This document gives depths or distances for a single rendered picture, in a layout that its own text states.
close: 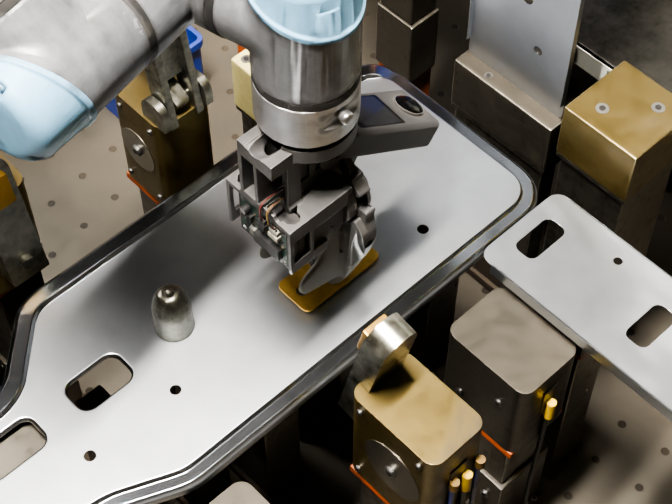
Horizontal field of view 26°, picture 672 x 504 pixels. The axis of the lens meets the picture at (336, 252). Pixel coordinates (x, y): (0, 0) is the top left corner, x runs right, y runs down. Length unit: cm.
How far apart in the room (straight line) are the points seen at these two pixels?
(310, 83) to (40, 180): 78
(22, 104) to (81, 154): 82
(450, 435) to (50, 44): 41
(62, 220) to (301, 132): 70
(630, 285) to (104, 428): 44
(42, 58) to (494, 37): 55
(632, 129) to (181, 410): 44
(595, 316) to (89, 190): 68
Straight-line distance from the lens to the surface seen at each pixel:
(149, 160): 130
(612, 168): 126
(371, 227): 110
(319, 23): 91
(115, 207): 164
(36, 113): 88
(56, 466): 114
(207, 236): 123
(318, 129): 98
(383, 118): 108
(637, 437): 150
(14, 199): 119
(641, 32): 137
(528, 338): 121
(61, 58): 90
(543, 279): 122
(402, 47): 149
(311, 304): 118
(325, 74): 94
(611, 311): 121
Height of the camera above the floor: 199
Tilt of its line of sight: 55 degrees down
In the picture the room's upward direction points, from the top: straight up
